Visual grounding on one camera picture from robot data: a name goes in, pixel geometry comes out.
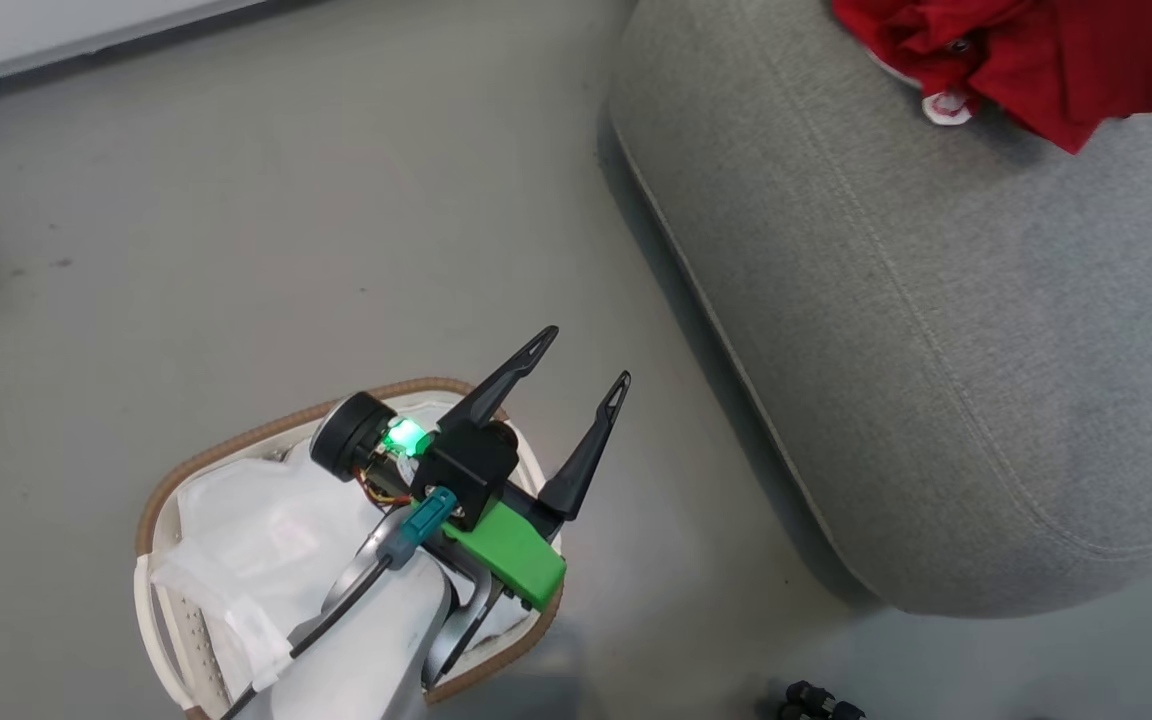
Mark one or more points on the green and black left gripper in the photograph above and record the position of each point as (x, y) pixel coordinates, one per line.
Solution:
(516, 555)

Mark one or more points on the red garment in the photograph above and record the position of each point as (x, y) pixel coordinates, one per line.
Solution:
(1066, 50)

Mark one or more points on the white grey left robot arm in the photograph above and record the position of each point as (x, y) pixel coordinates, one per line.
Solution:
(376, 640)

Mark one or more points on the grey fabric sofa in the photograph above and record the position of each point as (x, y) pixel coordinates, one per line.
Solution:
(936, 350)

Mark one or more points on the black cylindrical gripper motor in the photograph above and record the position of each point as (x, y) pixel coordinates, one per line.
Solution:
(348, 440)

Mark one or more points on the wicker rimmed laundry basket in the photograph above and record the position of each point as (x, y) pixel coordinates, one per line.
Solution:
(236, 445)

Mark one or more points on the black knobbed floor object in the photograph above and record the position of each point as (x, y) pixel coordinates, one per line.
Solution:
(816, 702)

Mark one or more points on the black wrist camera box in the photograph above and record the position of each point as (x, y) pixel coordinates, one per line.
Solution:
(466, 465)

